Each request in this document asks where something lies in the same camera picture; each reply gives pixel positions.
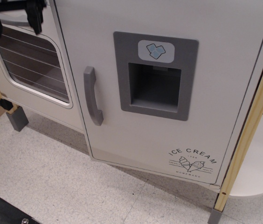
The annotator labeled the grey oven door handle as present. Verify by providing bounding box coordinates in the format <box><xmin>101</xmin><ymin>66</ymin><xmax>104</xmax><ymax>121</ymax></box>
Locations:
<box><xmin>0</xmin><ymin>13</ymin><xmax>30</xmax><ymax>27</ymax></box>

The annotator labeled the grey post foot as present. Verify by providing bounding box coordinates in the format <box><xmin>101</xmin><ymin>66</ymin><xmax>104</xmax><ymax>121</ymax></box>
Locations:
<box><xmin>208</xmin><ymin>209</ymin><xmax>222</xmax><ymax>224</ymax></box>
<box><xmin>6</xmin><ymin>106</ymin><xmax>29</xmax><ymax>132</ymax></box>

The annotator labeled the white toy oven door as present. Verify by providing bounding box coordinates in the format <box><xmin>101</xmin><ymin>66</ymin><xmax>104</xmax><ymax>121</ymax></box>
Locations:
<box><xmin>0</xmin><ymin>0</ymin><xmax>83</xmax><ymax>132</ymax></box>

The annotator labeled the grey fridge door handle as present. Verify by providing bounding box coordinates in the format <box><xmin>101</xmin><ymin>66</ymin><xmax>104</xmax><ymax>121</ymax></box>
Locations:
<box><xmin>83</xmin><ymin>66</ymin><xmax>104</xmax><ymax>126</ymax></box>

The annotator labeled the light wooden corner post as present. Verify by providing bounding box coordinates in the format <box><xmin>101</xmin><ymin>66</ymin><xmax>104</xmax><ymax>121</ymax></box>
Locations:
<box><xmin>214</xmin><ymin>74</ymin><xmax>263</xmax><ymax>212</ymax></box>

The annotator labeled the white toy fridge door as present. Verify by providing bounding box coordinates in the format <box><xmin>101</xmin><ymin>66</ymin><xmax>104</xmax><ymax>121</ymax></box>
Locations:
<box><xmin>54</xmin><ymin>0</ymin><xmax>263</xmax><ymax>188</ymax></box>

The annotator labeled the grey right post foot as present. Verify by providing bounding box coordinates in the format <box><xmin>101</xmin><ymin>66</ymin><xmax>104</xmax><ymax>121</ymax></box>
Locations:
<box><xmin>208</xmin><ymin>209</ymin><xmax>222</xmax><ymax>224</ymax></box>

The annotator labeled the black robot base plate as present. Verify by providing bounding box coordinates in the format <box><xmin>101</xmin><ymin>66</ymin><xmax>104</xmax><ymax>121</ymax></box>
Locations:
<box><xmin>0</xmin><ymin>198</ymin><xmax>40</xmax><ymax>224</ymax></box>

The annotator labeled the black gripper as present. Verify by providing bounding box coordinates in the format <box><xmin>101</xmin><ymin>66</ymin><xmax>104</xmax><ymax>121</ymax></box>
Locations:
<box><xmin>0</xmin><ymin>0</ymin><xmax>47</xmax><ymax>37</ymax></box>

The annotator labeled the grey left post foot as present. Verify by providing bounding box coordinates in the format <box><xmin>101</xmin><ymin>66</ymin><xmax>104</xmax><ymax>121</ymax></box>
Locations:
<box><xmin>6</xmin><ymin>106</ymin><xmax>29</xmax><ymax>132</ymax></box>

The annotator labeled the white round table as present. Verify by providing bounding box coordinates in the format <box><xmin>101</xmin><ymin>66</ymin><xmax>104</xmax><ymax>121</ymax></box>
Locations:
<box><xmin>229</xmin><ymin>116</ymin><xmax>263</xmax><ymax>198</ymax></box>

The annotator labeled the black clamp knob left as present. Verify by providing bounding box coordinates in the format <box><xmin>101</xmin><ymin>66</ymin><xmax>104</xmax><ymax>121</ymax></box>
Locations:
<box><xmin>0</xmin><ymin>98</ymin><xmax>13</xmax><ymax>111</ymax></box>

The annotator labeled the grey ice dispenser panel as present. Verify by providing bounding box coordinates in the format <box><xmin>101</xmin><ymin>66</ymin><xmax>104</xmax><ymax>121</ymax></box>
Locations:
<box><xmin>113</xmin><ymin>31</ymin><xmax>199</xmax><ymax>121</ymax></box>

